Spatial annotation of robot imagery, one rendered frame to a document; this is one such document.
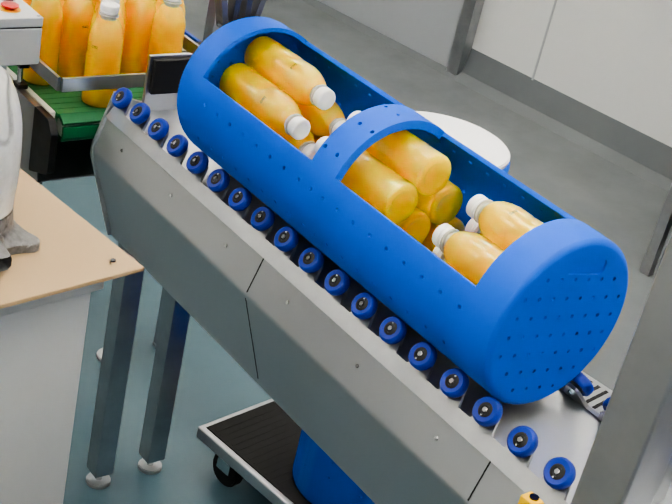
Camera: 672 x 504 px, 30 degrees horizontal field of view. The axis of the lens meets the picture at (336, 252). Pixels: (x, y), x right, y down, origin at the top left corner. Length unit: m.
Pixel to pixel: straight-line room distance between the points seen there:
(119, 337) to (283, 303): 0.72
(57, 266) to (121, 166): 0.71
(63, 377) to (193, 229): 0.48
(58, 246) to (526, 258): 0.70
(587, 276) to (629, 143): 3.86
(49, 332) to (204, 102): 0.56
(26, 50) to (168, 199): 0.43
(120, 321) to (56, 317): 0.85
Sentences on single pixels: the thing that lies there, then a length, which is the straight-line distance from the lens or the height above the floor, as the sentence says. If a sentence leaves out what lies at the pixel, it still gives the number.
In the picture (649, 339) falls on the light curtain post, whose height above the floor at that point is 1.38.
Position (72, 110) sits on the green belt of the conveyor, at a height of 0.90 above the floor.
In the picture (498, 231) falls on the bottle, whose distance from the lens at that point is 1.88.
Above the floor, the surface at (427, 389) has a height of 0.93.
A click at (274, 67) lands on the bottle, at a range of 2.29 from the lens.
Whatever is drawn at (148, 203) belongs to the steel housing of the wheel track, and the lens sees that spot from 2.48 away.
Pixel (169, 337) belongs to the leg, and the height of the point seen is 0.40.
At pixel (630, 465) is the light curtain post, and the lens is 1.34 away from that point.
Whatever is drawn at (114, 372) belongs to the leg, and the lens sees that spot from 2.85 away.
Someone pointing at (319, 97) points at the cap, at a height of 1.17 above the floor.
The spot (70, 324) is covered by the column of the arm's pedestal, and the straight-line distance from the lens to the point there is 1.96.
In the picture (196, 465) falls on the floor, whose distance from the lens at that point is 3.17.
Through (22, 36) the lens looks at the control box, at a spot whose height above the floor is 1.06.
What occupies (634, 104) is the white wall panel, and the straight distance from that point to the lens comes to 5.66.
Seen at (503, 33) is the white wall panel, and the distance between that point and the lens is 6.03.
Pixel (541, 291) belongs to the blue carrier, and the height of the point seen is 1.16.
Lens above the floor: 1.96
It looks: 28 degrees down
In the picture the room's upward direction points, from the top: 13 degrees clockwise
